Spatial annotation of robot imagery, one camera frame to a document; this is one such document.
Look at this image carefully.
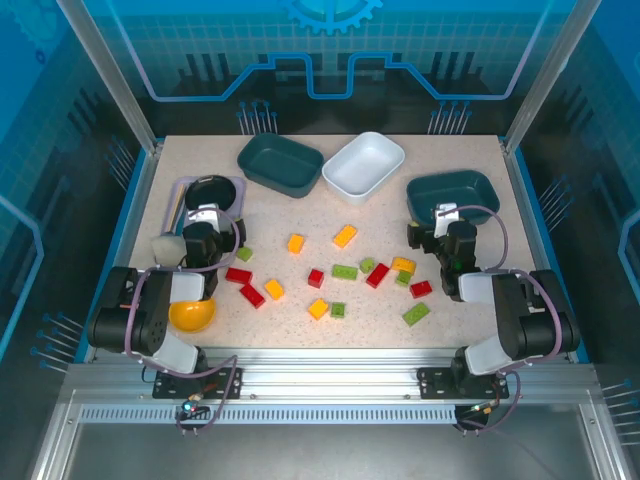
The yellow bowl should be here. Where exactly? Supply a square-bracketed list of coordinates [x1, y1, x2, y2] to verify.
[168, 297, 218, 335]

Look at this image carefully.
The silver metal rod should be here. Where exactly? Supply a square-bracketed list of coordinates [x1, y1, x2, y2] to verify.
[167, 183, 190, 236]

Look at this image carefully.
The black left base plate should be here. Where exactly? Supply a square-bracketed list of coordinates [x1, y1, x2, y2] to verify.
[152, 366, 245, 401]

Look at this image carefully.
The white plastic container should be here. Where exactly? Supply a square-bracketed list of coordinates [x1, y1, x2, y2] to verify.
[321, 131, 406, 207]

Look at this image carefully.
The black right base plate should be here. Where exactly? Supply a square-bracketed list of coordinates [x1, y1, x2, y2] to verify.
[417, 366, 510, 400]

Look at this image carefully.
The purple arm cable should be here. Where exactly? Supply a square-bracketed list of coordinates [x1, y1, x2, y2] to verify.
[123, 208, 242, 439]
[435, 203, 569, 437]

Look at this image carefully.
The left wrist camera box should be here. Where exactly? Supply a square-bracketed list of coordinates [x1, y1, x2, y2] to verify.
[187, 203, 222, 227]

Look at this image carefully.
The aluminium frame post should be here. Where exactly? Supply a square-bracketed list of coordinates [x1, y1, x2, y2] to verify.
[55, 0, 164, 154]
[502, 0, 597, 154]

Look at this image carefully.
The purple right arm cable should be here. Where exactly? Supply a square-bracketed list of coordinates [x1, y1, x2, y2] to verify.
[435, 203, 569, 437]

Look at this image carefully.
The aluminium side rail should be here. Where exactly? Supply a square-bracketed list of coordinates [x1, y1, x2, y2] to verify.
[82, 144, 164, 364]
[502, 142, 576, 364]

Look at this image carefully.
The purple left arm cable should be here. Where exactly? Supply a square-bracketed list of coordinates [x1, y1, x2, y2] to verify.
[123, 208, 242, 439]

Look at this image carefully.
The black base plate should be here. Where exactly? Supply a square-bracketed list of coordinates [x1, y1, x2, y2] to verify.
[417, 366, 510, 400]
[152, 366, 245, 401]

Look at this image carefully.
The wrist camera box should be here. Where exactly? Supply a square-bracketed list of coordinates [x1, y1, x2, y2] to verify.
[432, 201, 459, 237]
[187, 203, 222, 227]

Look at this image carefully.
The black bowl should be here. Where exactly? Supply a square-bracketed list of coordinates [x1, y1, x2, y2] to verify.
[184, 173, 238, 214]

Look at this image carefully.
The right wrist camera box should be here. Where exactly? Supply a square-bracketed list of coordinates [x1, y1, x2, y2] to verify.
[432, 201, 459, 237]

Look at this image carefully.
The long green lego brick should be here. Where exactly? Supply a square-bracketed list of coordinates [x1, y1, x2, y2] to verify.
[401, 302, 432, 327]

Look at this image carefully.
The grey metal shelf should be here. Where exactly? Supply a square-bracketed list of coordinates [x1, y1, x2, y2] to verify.
[29, 389, 626, 480]

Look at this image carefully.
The teal plastic container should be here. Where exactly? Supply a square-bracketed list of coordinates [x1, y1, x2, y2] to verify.
[236, 132, 325, 200]
[405, 170, 501, 227]

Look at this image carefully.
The lavender tray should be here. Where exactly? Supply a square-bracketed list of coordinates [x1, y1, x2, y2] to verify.
[169, 175, 248, 236]

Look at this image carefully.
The slotted grey cable duct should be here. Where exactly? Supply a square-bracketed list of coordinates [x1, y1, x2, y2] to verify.
[78, 405, 459, 426]

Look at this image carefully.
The aluminium mounting rail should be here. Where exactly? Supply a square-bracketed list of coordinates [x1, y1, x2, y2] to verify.
[64, 347, 599, 407]

